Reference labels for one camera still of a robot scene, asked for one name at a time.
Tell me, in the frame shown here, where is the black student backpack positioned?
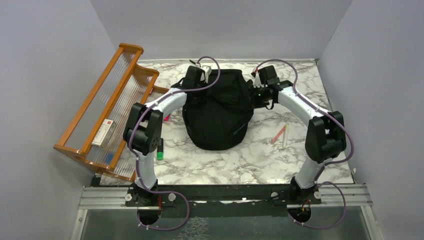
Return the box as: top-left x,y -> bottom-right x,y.
182,69 -> 254,151

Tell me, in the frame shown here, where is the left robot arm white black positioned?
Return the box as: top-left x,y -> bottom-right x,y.
122,63 -> 212,206

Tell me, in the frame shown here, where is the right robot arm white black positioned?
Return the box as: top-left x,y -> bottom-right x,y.
250,65 -> 347,204

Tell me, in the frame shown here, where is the white pencil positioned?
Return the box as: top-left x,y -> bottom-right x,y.
282,123 -> 289,149

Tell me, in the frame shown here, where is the orange pencil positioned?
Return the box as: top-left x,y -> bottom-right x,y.
271,125 -> 286,144

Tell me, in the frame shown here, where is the pink black marker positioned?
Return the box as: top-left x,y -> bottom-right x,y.
163,114 -> 171,122

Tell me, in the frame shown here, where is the green black marker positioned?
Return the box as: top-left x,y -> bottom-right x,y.
156,138 -> 164,161

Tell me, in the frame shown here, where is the white red small box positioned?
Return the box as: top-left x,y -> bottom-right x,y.
91,119 -> 116,148

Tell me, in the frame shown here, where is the orange wooden rack shelf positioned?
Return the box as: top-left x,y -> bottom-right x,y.
54,43 -> 167,182

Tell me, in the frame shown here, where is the blue eraser in rack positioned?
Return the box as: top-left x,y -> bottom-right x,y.
104,152 -> 114,165

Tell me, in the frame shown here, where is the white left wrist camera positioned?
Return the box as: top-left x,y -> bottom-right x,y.
200,65 -> 212,84

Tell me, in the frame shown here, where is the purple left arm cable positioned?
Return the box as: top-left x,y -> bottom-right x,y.
127,56 -> 222,233

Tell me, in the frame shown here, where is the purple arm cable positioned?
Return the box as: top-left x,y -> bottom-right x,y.
127,56 -> 222,233
252,58 -> 356,231

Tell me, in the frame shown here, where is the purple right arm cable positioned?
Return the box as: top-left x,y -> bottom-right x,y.
252,58 -> 356,231

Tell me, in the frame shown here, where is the black metal base rail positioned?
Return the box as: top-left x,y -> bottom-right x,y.
124,183 -> 321,218

